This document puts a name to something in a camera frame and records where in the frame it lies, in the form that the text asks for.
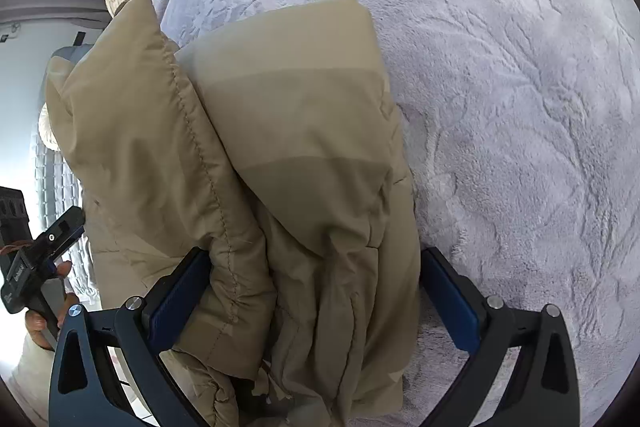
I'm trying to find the beige puffer jacket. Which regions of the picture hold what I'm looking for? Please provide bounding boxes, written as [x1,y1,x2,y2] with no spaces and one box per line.
[46,0,420,426]

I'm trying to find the person's left hand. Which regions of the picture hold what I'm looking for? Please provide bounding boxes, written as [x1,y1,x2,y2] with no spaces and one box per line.
[25,260,79,351]

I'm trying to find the white round pleated cushion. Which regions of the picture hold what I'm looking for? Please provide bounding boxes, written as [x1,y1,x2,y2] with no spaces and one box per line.
[38,104,61,152]

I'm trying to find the lavender plush bed blanket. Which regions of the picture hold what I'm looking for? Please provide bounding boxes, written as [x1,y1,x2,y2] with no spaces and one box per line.
[153,0,639,426]

